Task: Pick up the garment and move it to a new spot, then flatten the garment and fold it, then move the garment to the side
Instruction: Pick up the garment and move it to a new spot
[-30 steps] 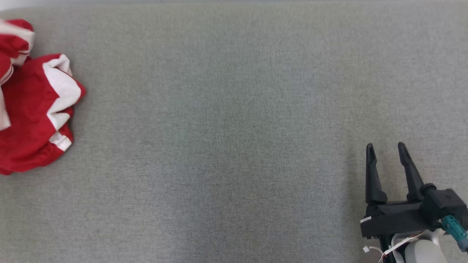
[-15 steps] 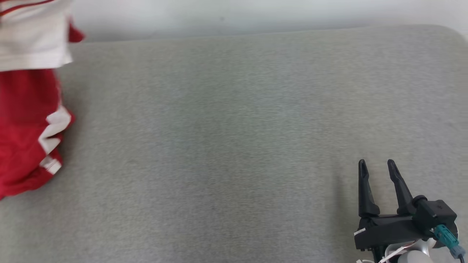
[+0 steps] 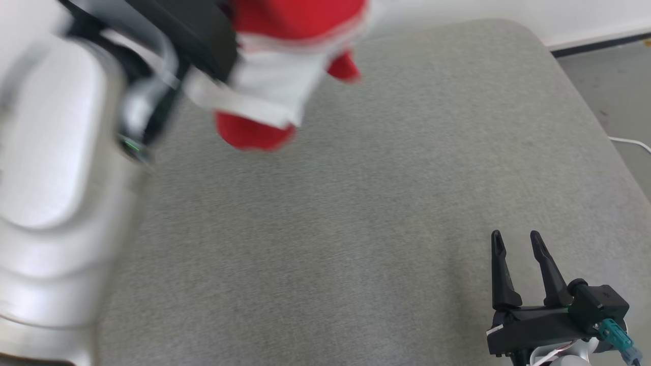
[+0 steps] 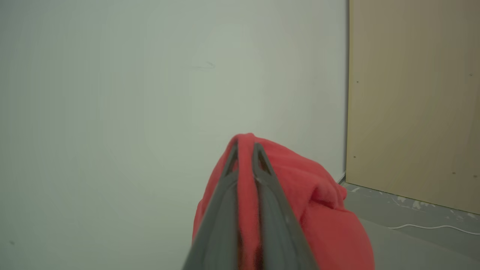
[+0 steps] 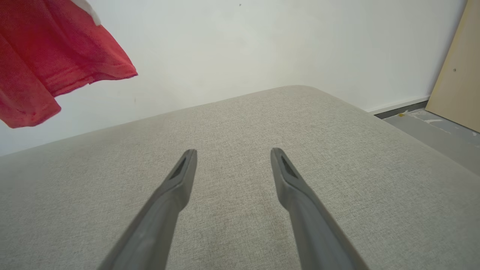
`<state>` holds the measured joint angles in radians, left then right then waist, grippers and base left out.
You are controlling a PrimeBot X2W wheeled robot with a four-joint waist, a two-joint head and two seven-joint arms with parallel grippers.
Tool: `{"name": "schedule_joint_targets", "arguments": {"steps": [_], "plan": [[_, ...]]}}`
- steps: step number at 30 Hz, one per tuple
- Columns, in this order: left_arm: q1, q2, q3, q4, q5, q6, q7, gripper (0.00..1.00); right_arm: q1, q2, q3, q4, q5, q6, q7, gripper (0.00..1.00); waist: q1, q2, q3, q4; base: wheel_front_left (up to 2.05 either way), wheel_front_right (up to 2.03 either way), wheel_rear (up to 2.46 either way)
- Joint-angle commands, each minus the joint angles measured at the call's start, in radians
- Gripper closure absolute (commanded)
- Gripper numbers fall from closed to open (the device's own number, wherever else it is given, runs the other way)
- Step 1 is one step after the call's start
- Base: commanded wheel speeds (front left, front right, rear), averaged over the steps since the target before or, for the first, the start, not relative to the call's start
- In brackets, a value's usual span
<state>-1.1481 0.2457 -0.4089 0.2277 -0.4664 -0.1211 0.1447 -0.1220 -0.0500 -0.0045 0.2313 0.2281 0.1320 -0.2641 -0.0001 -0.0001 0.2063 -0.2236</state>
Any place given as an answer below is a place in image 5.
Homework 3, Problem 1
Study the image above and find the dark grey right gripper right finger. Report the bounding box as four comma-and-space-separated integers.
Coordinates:
271, 148, 370, 270

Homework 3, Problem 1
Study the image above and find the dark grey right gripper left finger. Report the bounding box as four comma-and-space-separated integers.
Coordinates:
98, 149, 198, 270

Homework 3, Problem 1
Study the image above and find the red garment with striped trim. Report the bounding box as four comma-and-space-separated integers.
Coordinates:
0, 0, 138, 129

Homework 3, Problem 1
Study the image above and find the light wooden board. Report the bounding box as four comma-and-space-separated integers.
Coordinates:
425, 0, 480, 133

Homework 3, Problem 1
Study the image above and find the white and black wall skirting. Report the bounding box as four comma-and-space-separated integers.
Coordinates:
367, 96, 430, 120

